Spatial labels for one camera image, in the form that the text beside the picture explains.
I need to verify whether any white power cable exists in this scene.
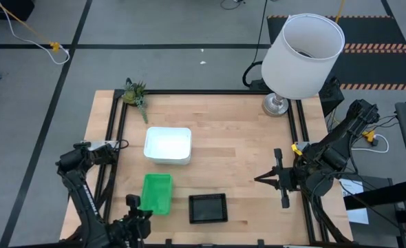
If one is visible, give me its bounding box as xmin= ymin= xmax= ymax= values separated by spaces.
xmin=350 ymin=134 xmax=390 ymax=154

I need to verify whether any small black power box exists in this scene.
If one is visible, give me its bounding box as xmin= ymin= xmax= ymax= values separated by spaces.
xmin=250 ymin=78 xmax=270 ymax=92

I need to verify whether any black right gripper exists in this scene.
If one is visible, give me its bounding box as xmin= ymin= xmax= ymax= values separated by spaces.
xmin=253 ymin=148 xmax=299 ymax=209

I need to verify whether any white paper sheet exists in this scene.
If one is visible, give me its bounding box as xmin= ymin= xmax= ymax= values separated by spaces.
xmin=339 ymin=177 xmax=370 ymax=225

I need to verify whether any black stand beam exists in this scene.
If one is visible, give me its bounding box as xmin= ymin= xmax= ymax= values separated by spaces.
xmin=343 ymin=178 xmax=406 ymax=211

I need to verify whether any white floor cable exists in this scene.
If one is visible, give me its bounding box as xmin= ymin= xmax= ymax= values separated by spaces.
xmin=0 ymin=0 xmax=71 ymax=66

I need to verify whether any yellow cord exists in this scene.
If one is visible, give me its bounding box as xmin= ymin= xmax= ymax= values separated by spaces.
xmin=335 ymin=0 xmax=348 ymax=22
xmin=0 ymin=0 xmax=62 ymax=53

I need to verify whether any black plastic slotted basket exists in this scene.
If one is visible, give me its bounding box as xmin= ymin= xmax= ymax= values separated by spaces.
xmin=188 ymin=193 xmax=229 ymax=225

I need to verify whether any large black power box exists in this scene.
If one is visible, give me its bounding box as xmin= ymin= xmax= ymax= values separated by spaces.
xmin=318 ymin=76 xmax=345 ymax=117

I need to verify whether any black power cable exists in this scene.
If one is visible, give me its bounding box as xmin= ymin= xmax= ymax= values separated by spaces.
xmin=242 ymin=0 xmax=270 ymax=89

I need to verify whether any green plastic slotted basket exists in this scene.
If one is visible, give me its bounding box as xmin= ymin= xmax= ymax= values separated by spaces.
xmin=140 ymin=172 xmax=174 ymax=216

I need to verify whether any black case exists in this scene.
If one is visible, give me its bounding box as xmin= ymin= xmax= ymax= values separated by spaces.
xmin=0 ymin=0 xmax=36 ymax=21

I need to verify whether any black aluminium table frame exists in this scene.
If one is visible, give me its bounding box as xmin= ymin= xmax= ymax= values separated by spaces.
xmin=63 ymin=88 xmax=357 ymax=247

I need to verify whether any potted succulent plant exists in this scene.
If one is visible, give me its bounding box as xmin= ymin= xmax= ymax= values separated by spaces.
xmin=121 ymin=77 xmax=150 ymax=125

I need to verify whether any black hazard-striped floor mat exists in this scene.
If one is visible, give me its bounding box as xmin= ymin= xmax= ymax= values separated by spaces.
xmin=266 ymin=14 xmax=406 ymax=92

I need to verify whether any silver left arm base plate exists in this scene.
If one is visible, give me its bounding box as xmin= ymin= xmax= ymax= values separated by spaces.
xmin=80 ymin=139 xmax=118 ymax=152

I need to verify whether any white shade silver table lamp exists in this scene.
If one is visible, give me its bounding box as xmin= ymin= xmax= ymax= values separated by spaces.
xmin=260 ymin=12 xmax=346 ymax=118

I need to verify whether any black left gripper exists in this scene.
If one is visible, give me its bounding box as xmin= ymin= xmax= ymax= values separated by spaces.
xmin=107 ymin=194 xmax=149 ymax=248

